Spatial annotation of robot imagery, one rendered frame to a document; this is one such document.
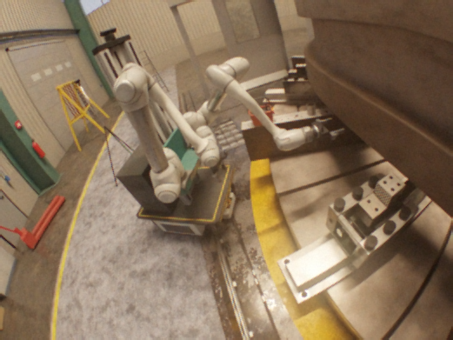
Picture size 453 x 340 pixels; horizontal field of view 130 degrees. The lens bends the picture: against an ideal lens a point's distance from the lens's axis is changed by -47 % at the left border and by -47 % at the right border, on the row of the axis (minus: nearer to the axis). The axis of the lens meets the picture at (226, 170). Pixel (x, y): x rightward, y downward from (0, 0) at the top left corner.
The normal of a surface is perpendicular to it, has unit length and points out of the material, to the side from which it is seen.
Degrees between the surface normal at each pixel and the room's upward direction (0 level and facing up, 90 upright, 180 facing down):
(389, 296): 0
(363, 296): 0
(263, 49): 90
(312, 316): 0
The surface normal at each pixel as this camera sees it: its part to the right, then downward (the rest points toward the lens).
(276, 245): -0.29, -0.71
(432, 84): -0.92, 0.40
